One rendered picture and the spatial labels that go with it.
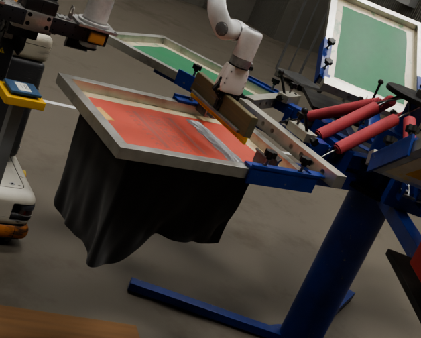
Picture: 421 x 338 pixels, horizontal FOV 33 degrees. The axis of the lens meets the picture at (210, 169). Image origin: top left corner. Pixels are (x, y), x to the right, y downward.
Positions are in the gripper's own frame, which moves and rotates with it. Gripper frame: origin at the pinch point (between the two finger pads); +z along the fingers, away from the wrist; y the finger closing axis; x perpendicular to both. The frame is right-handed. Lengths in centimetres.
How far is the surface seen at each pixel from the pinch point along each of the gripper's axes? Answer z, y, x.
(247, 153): 13.6, -14.2, 7.3
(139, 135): 14.0, 32.2, 9.0
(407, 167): -11, -36, 57
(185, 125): 14.0, 4.0, -10.5
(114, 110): 14.2, 33.5, -10.8
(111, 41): 13, -2, -102
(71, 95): 13, 50, -12
